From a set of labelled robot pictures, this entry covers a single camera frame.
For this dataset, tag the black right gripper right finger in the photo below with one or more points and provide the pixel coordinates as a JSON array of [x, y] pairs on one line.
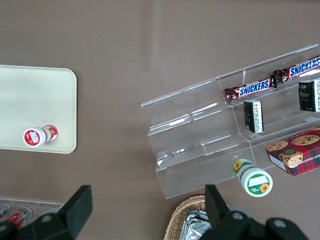
[[235, 225]]

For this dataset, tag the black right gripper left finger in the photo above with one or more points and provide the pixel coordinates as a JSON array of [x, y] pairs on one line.
[[57, 225]]

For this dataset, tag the oval wicker basket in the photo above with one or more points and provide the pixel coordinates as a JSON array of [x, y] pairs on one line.
[[180, 215]]

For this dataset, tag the beige plastic tray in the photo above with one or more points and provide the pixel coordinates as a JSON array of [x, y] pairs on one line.
[[35, 100]]

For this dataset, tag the clear acrylic bottle rack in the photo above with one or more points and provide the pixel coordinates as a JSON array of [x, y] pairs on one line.
[[50, 207]]

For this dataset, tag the aluminium foil container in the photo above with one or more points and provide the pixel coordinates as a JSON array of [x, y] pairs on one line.
[[195, 225]]

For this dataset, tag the red cola bottle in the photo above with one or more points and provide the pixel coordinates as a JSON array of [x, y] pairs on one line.
[[17, 217]]

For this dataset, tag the green sunflower yogurt cup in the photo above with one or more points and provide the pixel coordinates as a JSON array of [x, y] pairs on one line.
[[253, 181]]

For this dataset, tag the red yogurt cup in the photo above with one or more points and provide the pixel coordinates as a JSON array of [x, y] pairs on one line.
[[35, 136]]

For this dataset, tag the clear acrylic stepped shelf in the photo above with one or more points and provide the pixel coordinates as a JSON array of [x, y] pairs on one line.
[[195, 140]]

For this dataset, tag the red tartan cookie box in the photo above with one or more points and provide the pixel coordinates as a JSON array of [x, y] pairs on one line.
[[300, 152]]

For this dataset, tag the small black snack box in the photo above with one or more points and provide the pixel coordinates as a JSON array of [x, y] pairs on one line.
[[310, 96], [253, 116]]

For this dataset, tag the Snickers chocolate bar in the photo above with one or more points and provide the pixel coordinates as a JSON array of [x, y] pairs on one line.
[[252, 90], [300, 70]]

